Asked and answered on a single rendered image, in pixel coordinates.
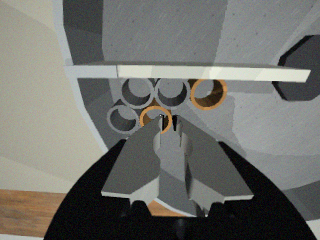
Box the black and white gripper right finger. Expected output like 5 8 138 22
172 115 317 240

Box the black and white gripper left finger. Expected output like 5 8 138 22
43 114 164 240

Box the grey metal bushing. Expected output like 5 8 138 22
107 99 142 134
118 78 156 109
154 78 191 110

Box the bronze bushing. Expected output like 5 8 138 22
139 97 172 134
188 79 227 110

